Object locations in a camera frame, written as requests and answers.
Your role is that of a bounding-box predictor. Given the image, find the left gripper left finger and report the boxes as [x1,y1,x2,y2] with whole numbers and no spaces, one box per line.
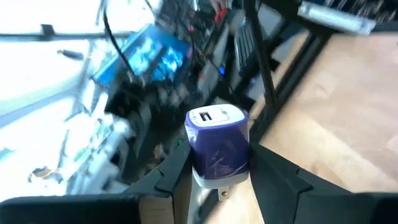
[124,140,193,224]

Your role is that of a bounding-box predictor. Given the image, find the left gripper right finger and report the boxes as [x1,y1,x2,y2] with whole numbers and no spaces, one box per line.
[250,143,398,224]

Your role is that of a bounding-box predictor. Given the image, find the purple USB wall charger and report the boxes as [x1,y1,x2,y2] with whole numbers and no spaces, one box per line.
[184,103,251,202]

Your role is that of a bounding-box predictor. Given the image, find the large flat monitor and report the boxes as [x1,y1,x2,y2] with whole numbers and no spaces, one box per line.
[92,24,193,88]

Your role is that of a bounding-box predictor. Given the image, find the black keyboard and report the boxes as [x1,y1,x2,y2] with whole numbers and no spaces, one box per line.
[233,21,261,74]

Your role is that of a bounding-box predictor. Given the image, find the long white bar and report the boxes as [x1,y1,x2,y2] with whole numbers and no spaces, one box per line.
[297,1,377,36]

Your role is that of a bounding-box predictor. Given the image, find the black aluminium table frame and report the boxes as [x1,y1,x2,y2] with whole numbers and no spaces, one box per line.
[242,0,332,147]

